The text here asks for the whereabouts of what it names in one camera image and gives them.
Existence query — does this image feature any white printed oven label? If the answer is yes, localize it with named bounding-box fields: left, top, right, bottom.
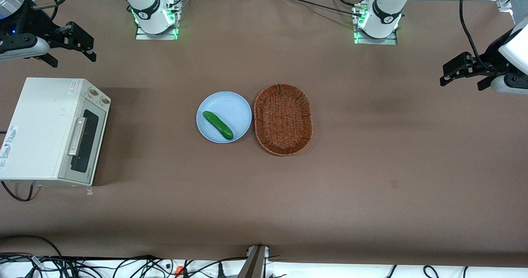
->
left=0, top=125, right=20, bottom=170

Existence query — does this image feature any brown wicker basket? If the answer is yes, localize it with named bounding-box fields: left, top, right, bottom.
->
left=253, top=83, right=314, bottom=157

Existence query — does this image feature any long black table cable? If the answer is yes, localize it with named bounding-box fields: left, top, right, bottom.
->
left=280, top=0, right=364, bottom=18

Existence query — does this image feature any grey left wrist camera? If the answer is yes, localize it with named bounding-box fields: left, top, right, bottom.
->
left=490, top=73, right=528, bottom=95

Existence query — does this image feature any black looped floor cable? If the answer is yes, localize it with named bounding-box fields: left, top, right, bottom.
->
left=0, top=235, right=63, bottom=259

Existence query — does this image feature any cream toaster oven body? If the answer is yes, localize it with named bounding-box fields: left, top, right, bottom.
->
left=0, top=77, right=111, bottom=187

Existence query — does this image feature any light blue plate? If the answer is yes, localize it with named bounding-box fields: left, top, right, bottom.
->
left=196, top=91, right=252, bottom=144

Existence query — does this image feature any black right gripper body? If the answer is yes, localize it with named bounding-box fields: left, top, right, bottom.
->
left=0, top=0, right=69, bottom=48

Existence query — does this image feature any black oven power cable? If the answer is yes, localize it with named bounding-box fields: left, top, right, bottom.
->
left=0, top=181, right=35, bottom=203

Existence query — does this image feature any green cucumber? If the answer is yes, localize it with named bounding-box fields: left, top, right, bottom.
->
left=202, top=111, right=234, bottom=141

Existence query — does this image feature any oven door with glass window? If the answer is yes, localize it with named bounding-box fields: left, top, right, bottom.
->
left=59, top=105, right=109, bottom=186

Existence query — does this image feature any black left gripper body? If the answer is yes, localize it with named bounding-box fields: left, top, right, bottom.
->
left=467, top=31, right=517, bottom=78

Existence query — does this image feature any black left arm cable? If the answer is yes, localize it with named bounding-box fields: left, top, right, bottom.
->
left=459, top=0, right=492, bottom=71

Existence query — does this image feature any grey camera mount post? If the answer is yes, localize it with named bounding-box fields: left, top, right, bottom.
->
left=237, top=245, right=270, bottom=278

